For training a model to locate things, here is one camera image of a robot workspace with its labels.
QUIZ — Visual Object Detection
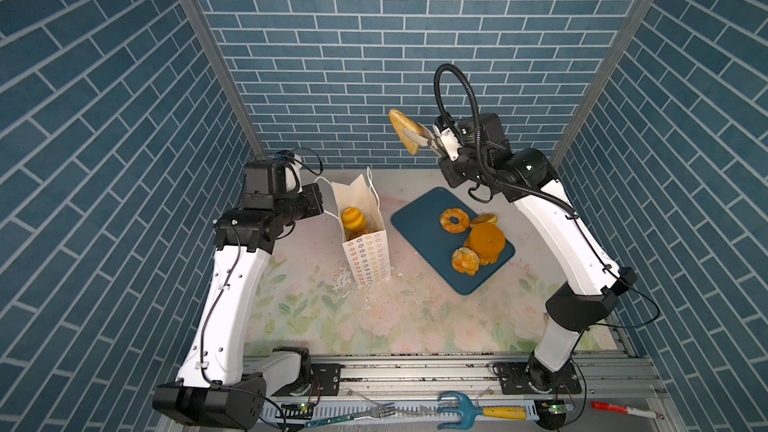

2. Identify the long oval yellow bread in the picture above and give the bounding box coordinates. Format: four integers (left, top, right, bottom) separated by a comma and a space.
341, 207, 367, 241

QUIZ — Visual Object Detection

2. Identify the white paper bag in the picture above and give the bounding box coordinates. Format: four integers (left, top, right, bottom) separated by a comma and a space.
315, 168, 391, 287

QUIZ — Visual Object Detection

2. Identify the braided brown pastry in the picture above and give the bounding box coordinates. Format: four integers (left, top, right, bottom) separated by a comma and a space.
388, 109, 429, 155

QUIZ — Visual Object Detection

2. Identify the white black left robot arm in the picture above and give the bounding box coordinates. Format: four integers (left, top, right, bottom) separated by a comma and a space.
152, 150, 324, 430

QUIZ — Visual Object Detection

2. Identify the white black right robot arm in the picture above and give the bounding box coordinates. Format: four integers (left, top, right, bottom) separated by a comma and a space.
432, 113, 636, 393

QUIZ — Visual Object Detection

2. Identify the small orange bread wedge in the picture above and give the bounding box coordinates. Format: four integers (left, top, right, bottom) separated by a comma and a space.
470, 213, 498, 227

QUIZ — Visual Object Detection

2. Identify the knotted yellow bread roll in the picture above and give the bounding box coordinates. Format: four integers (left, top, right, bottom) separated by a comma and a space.
451, 247, 480, 276

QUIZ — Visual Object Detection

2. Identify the dark teal tray mat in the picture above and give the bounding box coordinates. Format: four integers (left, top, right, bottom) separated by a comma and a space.
391, 187, 515, 295

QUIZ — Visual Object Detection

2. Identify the large round orange cake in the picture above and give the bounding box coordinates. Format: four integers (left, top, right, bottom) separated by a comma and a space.
464, 222, 506, 265

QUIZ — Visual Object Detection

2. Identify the teal yellow garden fork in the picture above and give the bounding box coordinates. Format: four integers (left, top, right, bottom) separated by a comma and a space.
436, 391, 527, 431

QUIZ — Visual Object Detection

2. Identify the red white marker pen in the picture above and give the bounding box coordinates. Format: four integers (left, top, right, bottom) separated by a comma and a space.
591, 401, 664, 420

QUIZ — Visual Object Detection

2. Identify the black corrugated cable hose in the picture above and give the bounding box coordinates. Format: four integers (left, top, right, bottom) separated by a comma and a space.
433, 62, 580, 217

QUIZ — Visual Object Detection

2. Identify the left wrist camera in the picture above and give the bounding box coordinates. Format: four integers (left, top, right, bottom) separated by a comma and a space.
276, 150, 303, 193

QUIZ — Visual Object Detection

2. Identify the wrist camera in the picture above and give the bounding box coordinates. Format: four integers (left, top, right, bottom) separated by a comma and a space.
276, 150, 303, 193
432, 125, 463, 161

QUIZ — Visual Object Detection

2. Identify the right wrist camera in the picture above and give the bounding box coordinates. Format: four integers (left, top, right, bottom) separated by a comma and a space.
432, 125, 463, 161

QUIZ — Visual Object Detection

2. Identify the ring doughnut bread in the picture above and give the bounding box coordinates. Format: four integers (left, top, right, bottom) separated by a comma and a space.
439, 208, 470, 234

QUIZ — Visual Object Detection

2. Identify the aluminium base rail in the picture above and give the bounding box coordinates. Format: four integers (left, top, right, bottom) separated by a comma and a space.
311, 352, 667, 400

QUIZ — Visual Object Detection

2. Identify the metal fork green handle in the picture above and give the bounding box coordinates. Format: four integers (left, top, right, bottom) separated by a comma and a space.
304, 403, 397, 429

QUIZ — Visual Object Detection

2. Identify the aluminium corner post left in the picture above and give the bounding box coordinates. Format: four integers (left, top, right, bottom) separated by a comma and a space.
178, 0, 266, 157

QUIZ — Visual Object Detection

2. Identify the aluminium corner post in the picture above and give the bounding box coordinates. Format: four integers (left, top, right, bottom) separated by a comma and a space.
178, 0, 266, 157
550, 0, 654, 169

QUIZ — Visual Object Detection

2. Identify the aluminium corner post right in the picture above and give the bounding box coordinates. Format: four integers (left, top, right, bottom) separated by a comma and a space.
550, 0, 654, 169

